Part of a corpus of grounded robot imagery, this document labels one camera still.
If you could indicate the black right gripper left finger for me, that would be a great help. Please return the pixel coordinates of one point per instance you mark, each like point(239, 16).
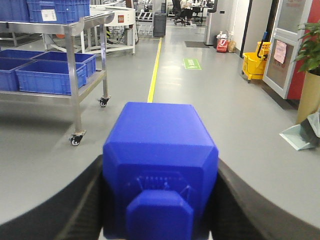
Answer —
point(74, 213)

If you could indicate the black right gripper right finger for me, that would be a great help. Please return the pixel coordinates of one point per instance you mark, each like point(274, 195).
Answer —
point(239, 212)

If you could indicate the blue plastic block part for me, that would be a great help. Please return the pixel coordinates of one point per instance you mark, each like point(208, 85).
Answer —
point(160, 167)

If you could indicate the teal dustpan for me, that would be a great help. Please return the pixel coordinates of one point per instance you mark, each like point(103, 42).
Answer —
point(305, 135)

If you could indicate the blue crate front lower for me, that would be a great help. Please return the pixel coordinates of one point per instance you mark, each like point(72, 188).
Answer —
point(44, 76)

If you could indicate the blue crate left lower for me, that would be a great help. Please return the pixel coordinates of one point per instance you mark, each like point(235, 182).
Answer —
point(10, 61)

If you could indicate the yellow mop bucket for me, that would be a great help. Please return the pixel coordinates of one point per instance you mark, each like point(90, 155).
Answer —
point(254, 63)

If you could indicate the white framed door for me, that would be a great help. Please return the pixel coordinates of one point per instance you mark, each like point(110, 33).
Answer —
point(280, 67)

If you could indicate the red bag on floor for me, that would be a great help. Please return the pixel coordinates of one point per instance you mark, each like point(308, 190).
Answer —
point(222, 42)

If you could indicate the potted green plant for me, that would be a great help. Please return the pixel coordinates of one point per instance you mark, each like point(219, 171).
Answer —
point(309, 55)

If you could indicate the stainless steel wheeled cart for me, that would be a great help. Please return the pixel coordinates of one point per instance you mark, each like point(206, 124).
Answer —
point(77, 94)

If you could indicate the blue crate top labelled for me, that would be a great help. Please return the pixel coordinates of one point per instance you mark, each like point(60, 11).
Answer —
point(57, 11)

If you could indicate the grey trash bin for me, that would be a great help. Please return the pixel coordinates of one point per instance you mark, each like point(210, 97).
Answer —
point(159, 24)

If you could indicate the seated person in chair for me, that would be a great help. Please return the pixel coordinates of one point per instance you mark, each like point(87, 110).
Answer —
point(182, 12)

